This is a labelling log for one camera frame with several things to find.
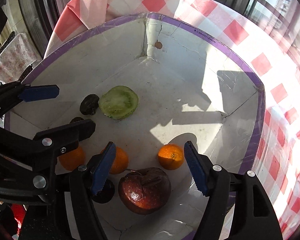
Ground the green fruit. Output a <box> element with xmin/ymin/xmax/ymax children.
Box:
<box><xmin>98</xmin><ymin>86</ymin><xmax>139</xmax><ymax>120</ymax></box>

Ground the orange fruit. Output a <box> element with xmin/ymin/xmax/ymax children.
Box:
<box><xmin>157</xmin><ymin>144</ymin><xmax>185</xmax><ymax>170</ymax></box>

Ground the orange in box left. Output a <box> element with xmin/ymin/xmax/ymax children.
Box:
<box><xmin>58</xmin><ymin>146</ymin><xmax>86</xmax><ymax>171</ymax></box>

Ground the orange in box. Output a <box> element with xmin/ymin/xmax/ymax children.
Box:
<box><xmin>109</xmin><ymin>146</ymin><xmax>129</xmax><ymax>175</ymax></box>
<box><xmin>58</xmin><ymin>146</ymin><xmax>86</xmax><ymax>171</ymax></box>

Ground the orange in box middle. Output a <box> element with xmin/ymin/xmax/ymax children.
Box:
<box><xmin>109</xmin><ymin>146</ymin><xmax>129</xmax><ymax>175</ymax></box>

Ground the red apple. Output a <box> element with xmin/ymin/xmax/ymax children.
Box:
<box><xmin>118</xmin><ymin>167</ymin><xmax>172</xmax><ymax>215</ymax></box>

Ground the red white checkered tablecloth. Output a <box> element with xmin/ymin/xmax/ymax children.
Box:
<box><xmin>45</xmin><ymin>0</ymin><xmax>300</xmax><ymax>239</ymax></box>

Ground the dark small fruit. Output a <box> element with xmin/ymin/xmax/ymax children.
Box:
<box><xmin>79</xmin><ymin>94</ymin><xmax>100</xmax><ymax>115</ymax></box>

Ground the purple cardboard box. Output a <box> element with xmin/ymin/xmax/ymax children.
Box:
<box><xmin>3</xmin><ymin>11</ymin><xmax>266</xmax><ymax>240</ymax></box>

